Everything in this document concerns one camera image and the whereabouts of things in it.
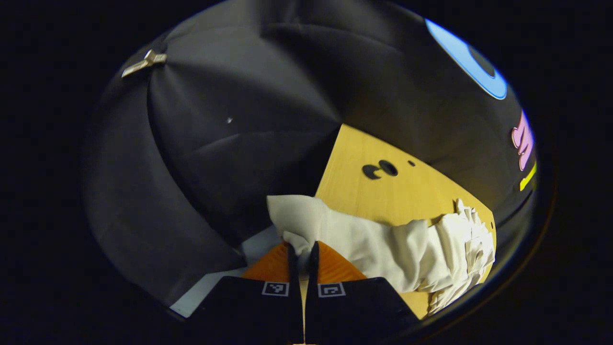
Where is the white sweatshirt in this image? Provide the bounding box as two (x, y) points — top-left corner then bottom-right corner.
(266, 195), (496, 317)

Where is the white cloth clip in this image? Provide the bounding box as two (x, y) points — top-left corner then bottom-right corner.
(121, 49), (168, 78)

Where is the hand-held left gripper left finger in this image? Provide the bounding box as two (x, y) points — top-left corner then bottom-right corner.
(189, 242), (305, 345)

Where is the black backdrop cloth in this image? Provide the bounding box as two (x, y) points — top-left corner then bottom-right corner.
(81, 0), (539, 307)

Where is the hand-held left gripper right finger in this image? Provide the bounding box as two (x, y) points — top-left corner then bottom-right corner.
(305, 241), (422, 345)

